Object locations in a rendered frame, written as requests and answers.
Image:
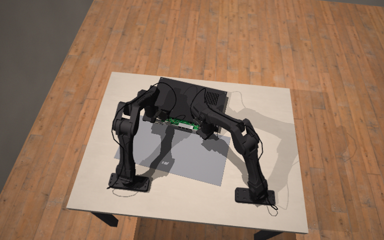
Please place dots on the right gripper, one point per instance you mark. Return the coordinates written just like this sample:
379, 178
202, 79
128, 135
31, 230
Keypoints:
204, 133

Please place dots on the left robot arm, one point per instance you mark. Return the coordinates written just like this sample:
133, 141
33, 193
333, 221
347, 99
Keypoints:
126, 129

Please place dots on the grey flat mat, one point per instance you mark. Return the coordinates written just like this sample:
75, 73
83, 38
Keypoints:
180, 151

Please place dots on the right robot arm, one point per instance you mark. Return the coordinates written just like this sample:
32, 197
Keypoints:
246, 145

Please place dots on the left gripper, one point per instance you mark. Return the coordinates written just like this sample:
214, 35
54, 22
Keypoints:
152, 116

